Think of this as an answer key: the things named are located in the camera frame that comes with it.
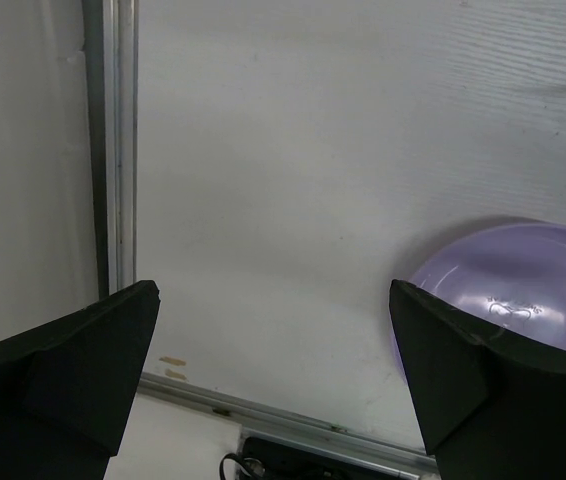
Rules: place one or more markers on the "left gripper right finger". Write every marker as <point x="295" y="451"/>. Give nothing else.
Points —
<point x="490" y="403"/>

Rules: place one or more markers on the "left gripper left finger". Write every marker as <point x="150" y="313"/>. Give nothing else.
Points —
<point x="67" y="387"/>

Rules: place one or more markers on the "purple plastic plate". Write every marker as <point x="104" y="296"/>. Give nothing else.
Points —
<point x="512" y="275"/>

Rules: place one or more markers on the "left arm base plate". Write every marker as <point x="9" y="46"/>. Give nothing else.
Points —
<point x="264" y="459"/>

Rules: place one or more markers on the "aluminium table frame rail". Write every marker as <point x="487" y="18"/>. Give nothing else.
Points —
<point x="111" y="48"/>

